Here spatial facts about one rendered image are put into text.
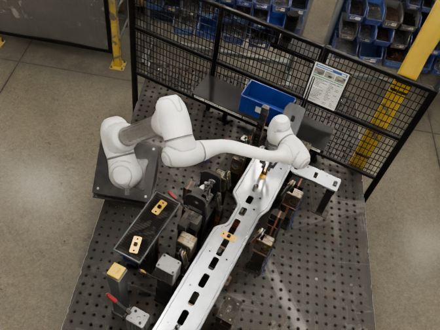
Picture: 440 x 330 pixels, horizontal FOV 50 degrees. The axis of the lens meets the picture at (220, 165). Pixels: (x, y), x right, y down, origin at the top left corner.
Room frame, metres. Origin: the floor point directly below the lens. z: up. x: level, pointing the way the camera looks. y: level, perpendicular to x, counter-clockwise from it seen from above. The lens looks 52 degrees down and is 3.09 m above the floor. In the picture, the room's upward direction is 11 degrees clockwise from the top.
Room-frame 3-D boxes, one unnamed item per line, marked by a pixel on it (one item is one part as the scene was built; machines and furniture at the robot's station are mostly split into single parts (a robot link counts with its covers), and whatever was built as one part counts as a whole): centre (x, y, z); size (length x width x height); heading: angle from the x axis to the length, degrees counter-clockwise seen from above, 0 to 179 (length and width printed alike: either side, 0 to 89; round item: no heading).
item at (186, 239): (1.10, 0.09, 0.89); 0.13 x 0.11 x 0.38; 72
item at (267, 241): (1.21, -0.30, 0.87); 0.12 x 0.09 x 0.35; 72
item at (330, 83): (2.14, -0.52, 1.30); 0.23 x 0.02 x 0.31; 72
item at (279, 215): (1.41, -0.36, 0.84); 0.11 x 0.08 x 0.29; 72
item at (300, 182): (1.66, -0.46, 0.84); 0.11 x 0.10 x 0.28; 72
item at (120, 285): (0.84, 0.36, 0.92); 0.08 x 0.08 x 0.44; 72
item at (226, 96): (2.12, -0.20, 1.01); 0.90 x 0.22 x 0.03; 72
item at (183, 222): (1.18, 0.12, 0.90); 0.05 x 0.05 x 0.40; 72
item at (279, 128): (1.64, -0.27, 1.38); 0.13 x 0.11 x 0.16; 39
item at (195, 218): (1.24, 0.09, 0.89); 0.13 x 0.11 x 0.38; 72
